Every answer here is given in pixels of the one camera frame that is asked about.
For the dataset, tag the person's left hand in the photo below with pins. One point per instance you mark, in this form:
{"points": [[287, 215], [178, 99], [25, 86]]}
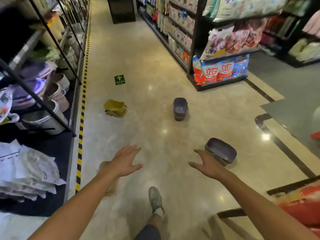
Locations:
{"points": [[122, 162]]}

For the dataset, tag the person's right hand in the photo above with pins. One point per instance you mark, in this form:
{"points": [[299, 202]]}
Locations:
{"points": [[212, 169]]}

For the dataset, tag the purple oval basket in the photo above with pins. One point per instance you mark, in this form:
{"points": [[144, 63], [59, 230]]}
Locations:
{"points": [[180, 108], [221, 148]]}

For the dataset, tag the yellow rectangular basket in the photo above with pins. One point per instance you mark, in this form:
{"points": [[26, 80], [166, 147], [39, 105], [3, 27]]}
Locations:
{"points": [[113, 106]]}

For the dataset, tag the person's left forearm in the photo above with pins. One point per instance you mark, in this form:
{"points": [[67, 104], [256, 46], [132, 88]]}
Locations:
{"points": [[75, 209]]}

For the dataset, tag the person's left shoe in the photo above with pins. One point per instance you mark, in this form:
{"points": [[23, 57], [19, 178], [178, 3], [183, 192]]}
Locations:
{"points": [[155, 197]]}

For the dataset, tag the person's left leg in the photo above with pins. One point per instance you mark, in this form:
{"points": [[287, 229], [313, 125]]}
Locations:
{"points": [[156, 221]]}

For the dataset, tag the person's dark shorts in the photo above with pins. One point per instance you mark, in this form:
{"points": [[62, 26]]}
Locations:
{"points": [[147, 233]]}

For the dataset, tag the yellow black hazard tape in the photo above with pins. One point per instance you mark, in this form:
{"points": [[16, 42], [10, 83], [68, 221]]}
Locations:
{"points": [[80, 139]]}

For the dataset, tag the green arrow floor sticker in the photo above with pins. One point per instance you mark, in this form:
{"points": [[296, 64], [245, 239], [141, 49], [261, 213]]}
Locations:
{"points": [[120, 79]]}

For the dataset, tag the white plastic bucket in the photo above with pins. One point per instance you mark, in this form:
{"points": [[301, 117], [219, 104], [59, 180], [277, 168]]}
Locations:
{"points": [[42, 119]]}

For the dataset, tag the pink plastic bucket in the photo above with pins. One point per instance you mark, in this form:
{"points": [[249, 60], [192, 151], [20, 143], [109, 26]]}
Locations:
{"points": [[58, 97]]}

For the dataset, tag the pile of white flat packets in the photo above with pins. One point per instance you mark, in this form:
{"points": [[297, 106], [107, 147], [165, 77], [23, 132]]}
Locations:
{"points": [[27, 169]]}

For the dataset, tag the row of detergent bags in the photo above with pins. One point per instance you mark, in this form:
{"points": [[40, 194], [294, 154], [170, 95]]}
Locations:
{"points": [[220, 69]]}

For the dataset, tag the pale pink plastic tub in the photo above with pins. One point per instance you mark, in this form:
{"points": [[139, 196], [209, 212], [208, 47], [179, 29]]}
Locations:
{"points": [[61, 81]]}

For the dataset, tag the stack of purple basins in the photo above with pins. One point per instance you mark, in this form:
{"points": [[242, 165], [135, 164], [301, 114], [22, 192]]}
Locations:
{"points": [[37, 69], [30, 88]]}

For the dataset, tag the floral printed packet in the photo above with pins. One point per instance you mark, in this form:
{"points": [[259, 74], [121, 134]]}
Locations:
{"points": [[5, 104]]}

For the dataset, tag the black goods shelving unit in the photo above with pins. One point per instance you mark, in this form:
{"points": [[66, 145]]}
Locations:
{"points": [[198, 34]]}

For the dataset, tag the rows of small colourful packets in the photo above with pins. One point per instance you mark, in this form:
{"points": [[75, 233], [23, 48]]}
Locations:
{"points": [[175, 29]]}

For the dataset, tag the far stocked shelving unit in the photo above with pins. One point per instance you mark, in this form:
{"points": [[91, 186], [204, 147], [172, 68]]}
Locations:
{"points": [[300, 47]]}

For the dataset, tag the dark brown column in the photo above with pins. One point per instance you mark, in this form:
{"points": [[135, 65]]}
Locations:
{"points": [[121, 9]]}

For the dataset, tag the row of large white bags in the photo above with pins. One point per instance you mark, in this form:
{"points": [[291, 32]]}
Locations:
{"points": [[240, 7]]}

